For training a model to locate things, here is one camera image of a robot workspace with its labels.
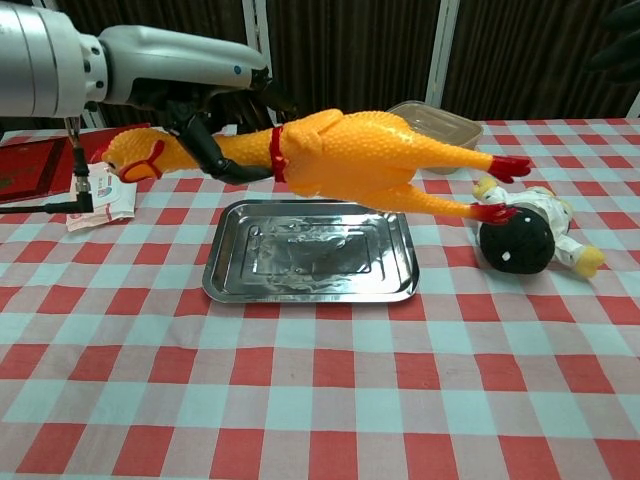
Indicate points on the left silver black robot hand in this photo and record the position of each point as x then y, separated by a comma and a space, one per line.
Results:
190, 65

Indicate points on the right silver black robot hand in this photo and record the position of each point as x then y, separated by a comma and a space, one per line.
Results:
627, 62

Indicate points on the yellow rubber chicken toy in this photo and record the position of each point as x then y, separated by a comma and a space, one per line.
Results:
350, 155

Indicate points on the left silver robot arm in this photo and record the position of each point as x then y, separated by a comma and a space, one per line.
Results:
40, 55

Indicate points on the rectangular stainless steel tray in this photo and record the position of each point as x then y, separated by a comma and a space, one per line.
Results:
310, 250

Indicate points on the white pink wet wipes pack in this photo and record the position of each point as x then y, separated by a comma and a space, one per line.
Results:
115, 205

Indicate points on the clear lidded plastic food container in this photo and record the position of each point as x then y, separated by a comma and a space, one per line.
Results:
450, 127

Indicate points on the red flat gift box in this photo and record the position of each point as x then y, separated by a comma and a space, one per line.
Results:
30, 170

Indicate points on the black-haired plush doll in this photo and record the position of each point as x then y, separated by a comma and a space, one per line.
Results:
520, 245

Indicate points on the red white checkered tablecloth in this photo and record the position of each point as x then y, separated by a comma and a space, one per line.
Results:
450, 400

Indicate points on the slanted white frame post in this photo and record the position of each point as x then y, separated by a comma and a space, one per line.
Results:
100, 119

